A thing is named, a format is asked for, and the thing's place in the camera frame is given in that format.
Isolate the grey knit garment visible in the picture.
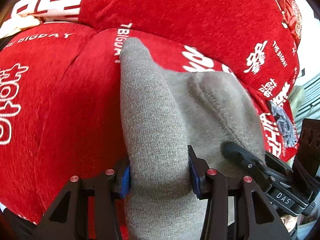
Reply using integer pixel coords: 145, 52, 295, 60
120, 38, 265, 239

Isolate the person's right hand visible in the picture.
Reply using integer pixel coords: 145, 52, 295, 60
280, 215, 298, 232

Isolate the grey-blue small cloth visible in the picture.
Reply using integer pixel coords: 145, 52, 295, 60
268, 101, 298, 147

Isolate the red printed blanket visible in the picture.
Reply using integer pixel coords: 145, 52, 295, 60
1, 0, 299, 239

